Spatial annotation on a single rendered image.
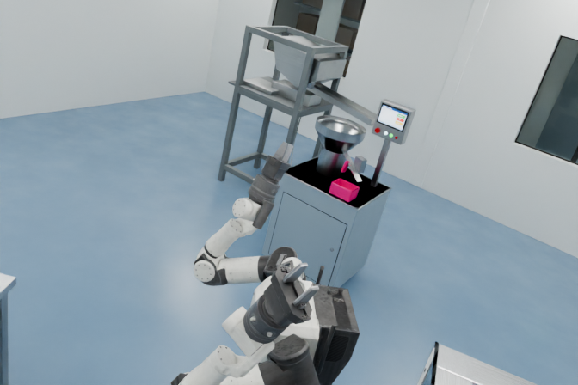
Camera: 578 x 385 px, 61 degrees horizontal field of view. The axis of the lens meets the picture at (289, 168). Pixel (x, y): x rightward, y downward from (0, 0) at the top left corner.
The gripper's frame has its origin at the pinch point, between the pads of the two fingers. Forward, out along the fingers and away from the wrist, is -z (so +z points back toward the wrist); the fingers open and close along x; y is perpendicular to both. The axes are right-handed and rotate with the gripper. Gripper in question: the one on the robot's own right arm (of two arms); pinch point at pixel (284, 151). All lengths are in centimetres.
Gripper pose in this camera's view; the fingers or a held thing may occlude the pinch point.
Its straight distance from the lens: 165.2
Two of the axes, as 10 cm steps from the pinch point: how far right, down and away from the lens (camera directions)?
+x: -3.0, -0.8, -9.5
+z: -4.8, 8.7, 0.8
